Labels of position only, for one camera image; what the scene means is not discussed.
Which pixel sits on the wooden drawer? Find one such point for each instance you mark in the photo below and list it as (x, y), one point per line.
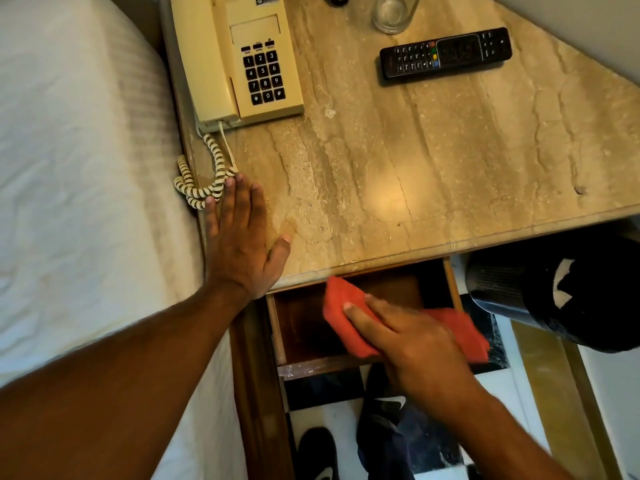
(300, 324)

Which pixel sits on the person's dark trousers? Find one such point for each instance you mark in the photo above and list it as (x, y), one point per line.
(400, 439)

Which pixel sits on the person's black shoe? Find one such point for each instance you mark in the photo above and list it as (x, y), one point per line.
(317, 454)
(387, 402)

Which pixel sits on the person's right hand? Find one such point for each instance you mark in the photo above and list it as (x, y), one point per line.
(425, 354)

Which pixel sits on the cream push-button telephone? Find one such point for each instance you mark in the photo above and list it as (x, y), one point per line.
(250, 29)

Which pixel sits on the brown wooden nightstand body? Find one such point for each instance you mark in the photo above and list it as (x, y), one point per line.
(260, 394)

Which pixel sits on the black waste bin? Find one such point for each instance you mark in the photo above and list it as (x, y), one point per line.
(600, 294)

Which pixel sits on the person's black left shoe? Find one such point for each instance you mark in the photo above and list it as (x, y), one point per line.
(317, 454)

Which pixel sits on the clear drinking glass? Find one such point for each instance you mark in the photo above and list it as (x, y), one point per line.
(395, 12)

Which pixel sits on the person's black right shoe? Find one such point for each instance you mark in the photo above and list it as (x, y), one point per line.
(387, 402)

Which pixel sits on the red cleaning cloth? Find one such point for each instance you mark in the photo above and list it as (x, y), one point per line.
(345, 314)

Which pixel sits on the person's left hand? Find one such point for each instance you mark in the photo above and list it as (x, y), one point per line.
(240, 244)

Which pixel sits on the black remote control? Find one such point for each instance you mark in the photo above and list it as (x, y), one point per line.
(445, 53)

